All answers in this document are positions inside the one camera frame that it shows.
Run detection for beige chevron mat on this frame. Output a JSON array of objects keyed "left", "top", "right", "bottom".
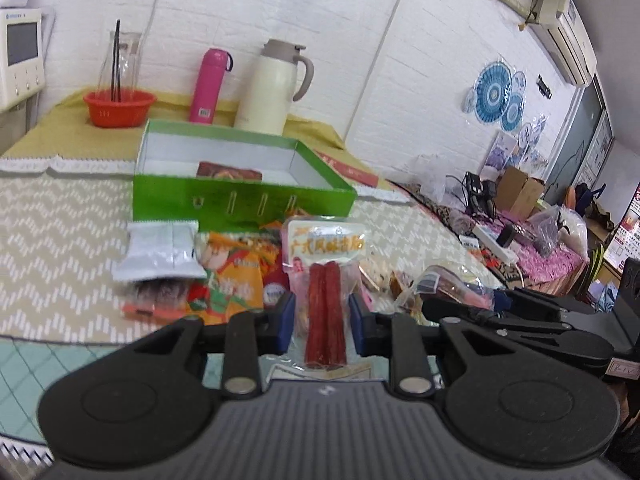
[{"left": 0, "top": 157, "right": 503, "bottom": 347}]

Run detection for red flat box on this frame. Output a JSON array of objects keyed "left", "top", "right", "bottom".
[{"left": 314, "top": 150, "right": 382, "bottom": 189}]

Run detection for small blue patterned wall plate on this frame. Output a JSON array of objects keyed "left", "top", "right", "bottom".
[{"left": 500, "top": 91, "right": 527, "bottom": 134}]

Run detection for clear red sausage packet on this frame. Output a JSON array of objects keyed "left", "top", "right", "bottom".
[{"left": 270, "top": 216, "right": 373, "bottom": 378}]

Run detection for clear plastic bag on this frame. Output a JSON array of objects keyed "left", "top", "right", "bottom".
[{"left": 407, "top": 154, "right": 449, "bottom": 198}]

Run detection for pink white snack packet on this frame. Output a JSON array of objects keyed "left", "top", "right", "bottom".
[{"left": 359, "top": 256, "right": 397, "bottom": 307}]

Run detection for green cardboard box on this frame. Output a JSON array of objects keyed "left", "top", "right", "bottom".
[{"left": 132, "top": 120, "right": 357, "bottom": 234}]

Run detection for black sticks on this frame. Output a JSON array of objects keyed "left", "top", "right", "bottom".
[{"left": 113, "top": 20, "right": 124, "bottom": 102}]

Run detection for clear packet of dark snacks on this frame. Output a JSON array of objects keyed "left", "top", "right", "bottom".
[{"left": 395, "top": 264, "right": 502, "bottom": 314}]

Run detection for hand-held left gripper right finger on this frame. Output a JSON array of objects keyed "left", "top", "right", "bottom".
[{"left": 348, "top": 292, "right": 516, "bottom": 396}]

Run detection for cream thermos jug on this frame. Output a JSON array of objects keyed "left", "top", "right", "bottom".
[{"left": 233, "top": 38, "right": 315, "bottom": 136}]

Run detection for white wall control panel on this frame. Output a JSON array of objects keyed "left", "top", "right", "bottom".
[{"left": 0, "top": 6, "right": 45, "bottom": 110}]

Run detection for white air conditioner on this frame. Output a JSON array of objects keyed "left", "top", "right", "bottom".
[{"left": 527, "top": 0, "right": 599, "bottom": 87}]

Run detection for dark red snack packet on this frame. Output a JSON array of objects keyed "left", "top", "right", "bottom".
[{"left": 121, "top": 279, "right": 199, "bottom": 322}]

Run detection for orange snack packet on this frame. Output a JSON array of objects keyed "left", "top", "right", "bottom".
[{"left": 186, "top": 230, "right": 282, "bottom": 328}]

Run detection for wall poster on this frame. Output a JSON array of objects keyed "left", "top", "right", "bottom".
[{"left": 486, "top": 130, "right": 519, "bottom": 175}]

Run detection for brown snack packet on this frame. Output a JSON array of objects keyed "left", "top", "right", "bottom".
[{"left": 196, "top": 161, "right": 264, "bottom": 181}]

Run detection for white power strip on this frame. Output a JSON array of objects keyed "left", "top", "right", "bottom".
[{"left": 469, "top": 224, "right": 519, "bottom": 264}]

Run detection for brown cardboard box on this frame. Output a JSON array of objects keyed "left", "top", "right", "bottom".
[{"left": 496, "top": 166, "right": 547, "bottom": 221}]

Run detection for yellow tablecloth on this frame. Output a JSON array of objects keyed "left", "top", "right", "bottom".
[{"left": 0, "top": 87, "right": 347, "bottom": 162}]

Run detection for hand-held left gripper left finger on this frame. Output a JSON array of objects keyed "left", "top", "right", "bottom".
[{"left": 122, "top": 292, "right": 297, "bottom": 394}]

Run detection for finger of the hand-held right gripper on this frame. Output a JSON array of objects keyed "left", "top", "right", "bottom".
[
  {"left": 492, "top": 287, "right": 608, "bottom": 319},
  {"left": 421, "top": 300, "right": 617, "bottom": 367}
]

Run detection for red plastic basket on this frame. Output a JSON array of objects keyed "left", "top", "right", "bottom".
[{"left": 83, "top": 89, "right": 157, "bottom": 129}]

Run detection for silver foil packet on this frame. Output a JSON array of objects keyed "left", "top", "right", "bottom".
[{"left": 111, "top": 221, "right": 207, "bottom": 282}]

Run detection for white plastic bag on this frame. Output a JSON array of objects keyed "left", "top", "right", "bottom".
[{"left": 557, "top": 206, "right": 590, "bottom": 262}]

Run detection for grey plastic bag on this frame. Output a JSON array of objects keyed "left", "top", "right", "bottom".
[{"left": 529, "top": 207, "right": 567, "bottom": 257}]

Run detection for black electronic gadget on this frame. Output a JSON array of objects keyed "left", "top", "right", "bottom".
[{"left": 462, "top": 171, "right": 499, "bottom": 219}]

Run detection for clear glass pitcher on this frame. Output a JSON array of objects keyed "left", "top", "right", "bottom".
[{"left": 99, "top": 31, "right": 144, "bottom": 95}]

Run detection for large blue patterned wall plate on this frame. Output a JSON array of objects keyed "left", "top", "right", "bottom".
[{"left": 474, "top": 59, "right": 514, "bottom": 124}]

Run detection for pink floral cloth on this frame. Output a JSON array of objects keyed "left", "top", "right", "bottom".
[{"left": 452, "top": 210, "right": 588, "bottom": 297}]

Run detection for pink thermos bottle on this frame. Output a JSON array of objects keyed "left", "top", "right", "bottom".
[{"left": 188, "top": 48, "right": 234, "bottom": 125}]

